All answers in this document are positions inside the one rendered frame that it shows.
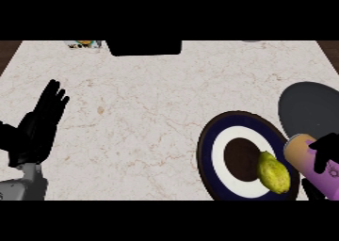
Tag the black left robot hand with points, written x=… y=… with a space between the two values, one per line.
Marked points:
x=35 y=131

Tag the purple and tan can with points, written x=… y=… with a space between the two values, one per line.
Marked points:
x=307 y=157

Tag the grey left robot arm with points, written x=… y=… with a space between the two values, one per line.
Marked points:
x=19 y=186

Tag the navy and white plate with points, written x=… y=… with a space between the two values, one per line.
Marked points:
x=221 y=150

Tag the dark grey pan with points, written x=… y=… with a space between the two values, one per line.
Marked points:
x=311 y=106

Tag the white printed box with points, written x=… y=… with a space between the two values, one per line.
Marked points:
x=84 y=44

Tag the black appliance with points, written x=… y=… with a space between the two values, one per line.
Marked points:
x=145 y=47

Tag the yellow-green fruit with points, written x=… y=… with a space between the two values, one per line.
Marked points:
x=273 y=174

